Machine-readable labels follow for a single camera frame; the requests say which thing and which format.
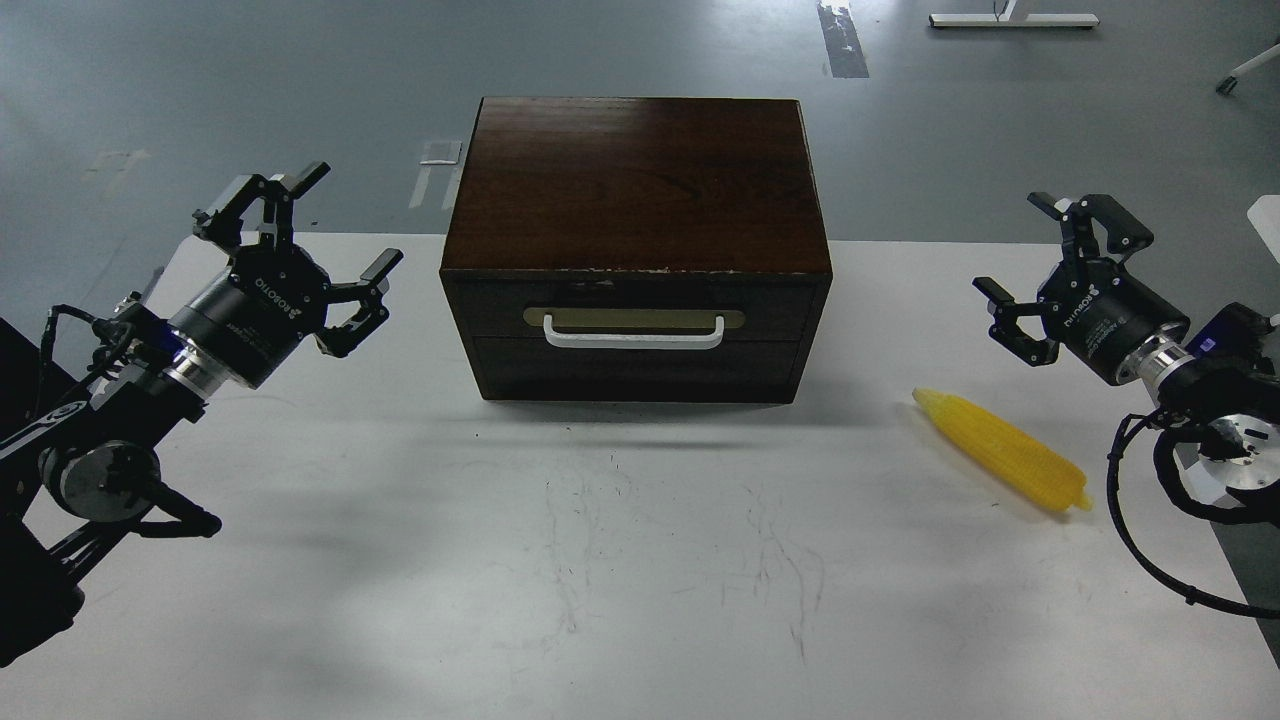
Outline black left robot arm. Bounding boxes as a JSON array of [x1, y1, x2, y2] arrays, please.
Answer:
[[1, 161, 403, 666]]

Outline dark wooden drawer cabinet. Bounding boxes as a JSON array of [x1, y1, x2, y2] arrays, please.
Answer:
[[440, 96, 833, 404]]

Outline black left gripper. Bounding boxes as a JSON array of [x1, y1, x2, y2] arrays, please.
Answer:
[[169, 161, 404, 389]]

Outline white table leg base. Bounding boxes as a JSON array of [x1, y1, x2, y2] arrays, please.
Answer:
[[928, 1, 1101, 29]]

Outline white chair leg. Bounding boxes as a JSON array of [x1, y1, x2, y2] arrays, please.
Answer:
[[1215, 37, 1280, 96]]

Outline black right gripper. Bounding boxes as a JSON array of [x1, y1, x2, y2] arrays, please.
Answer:
[[972, 192, 1189, 386]]

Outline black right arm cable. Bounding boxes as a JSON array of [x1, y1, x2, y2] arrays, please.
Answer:
[[1105, 407, 1280, 621]]

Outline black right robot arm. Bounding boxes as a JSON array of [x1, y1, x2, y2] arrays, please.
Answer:
[[973, 192, 1277, 524]]

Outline yellow toy corn cob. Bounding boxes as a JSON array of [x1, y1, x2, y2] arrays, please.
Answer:
[[911, 387, 1093, 512]]

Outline wooden drawer with white handle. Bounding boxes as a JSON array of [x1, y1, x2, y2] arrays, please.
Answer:
[[440, 270, 832, 352]]

